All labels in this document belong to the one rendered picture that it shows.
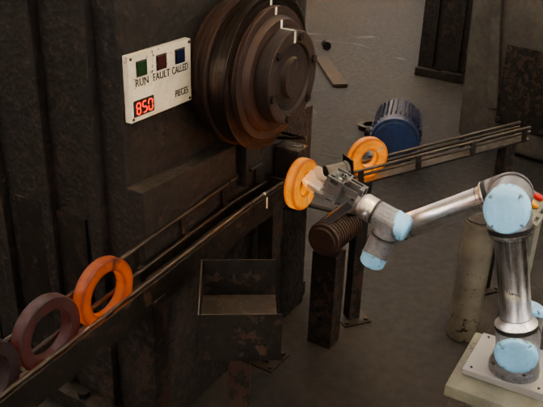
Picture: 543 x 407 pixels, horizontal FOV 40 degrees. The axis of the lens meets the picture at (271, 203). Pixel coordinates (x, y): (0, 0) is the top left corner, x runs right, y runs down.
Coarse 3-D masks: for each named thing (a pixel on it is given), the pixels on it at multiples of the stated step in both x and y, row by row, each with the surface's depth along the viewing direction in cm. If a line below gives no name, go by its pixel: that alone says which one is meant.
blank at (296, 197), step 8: (296, 160) 218; (304, 160) 218; (312, 160) 221; (296, 168) 216; (304, 168) 218; (312, 168) 222; (288, 176) 215; (296, 176) 215; (288, 184) 215; (296, 184) 216; (288, 192) 216; (296, 192) 217; (304, 192) 224; (288, 200) 217; (296, 200) 218; (304, 200) 222; (296, 208) 220; (304, 208) 224
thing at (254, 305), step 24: (216, 264) 201; (240, 264) 201; (264, 264) 202; (216, 288) 204; (240, 288) 205; (264, 288) 205; (216, 312) 199; (240, 312) 199; (264, 312) 199; (216, 336) 180; (240, 336) 180; (264, 336) 181; (216, 360) 183; (240, 360) 183; (240, 384) 202
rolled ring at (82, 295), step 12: (96, 264) 182; (108, 264) 184; (120, 264) 188; (84, 276) 180; (96, 276) 181; (120, 276) 191; (132, 276) 193; (84, 288) 179; (120, 288) 193; (132, 288) 195; (84, 300) 179; (84, 312) 180; (84, 324) 184
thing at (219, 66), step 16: (256, 0) 208; (272, 0) 215; (288, 0) 222; (240, 16) 206; (224, 32) 206; (240, 32) 205; (224, 48) 205; (224, 64) 203; (208, 80) 208; (224, 80) 204; (208, 96) 210; (224, 96) 206; (224, 112) 209; (224, 128) 217; (240, 128) 217; (240, 144) 220; (256, 144) 228
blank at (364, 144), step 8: (368, 136) 271; (360, 144) 268; (368, 144) 270; (376, 144) 271; (384, 144) 272; (352, 152) 269; (360, 152) 270; (376, 152) 272; (384, 152) 274; (360, 160) 271; (376, 160) 274; (384, 160) 275; (360, 168) 273; (376, 168) 275; (368, 176) 276
